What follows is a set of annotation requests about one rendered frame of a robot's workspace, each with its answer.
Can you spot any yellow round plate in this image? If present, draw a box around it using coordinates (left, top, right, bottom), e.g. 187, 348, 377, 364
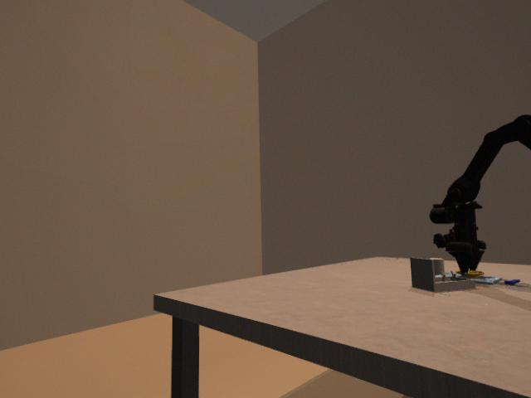
456, 270, 484, 278

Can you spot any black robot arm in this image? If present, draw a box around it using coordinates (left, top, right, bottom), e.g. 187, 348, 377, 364
429, 115, 531, 249

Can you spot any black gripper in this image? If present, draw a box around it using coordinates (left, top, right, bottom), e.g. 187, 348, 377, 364
446, 223, 486, 276

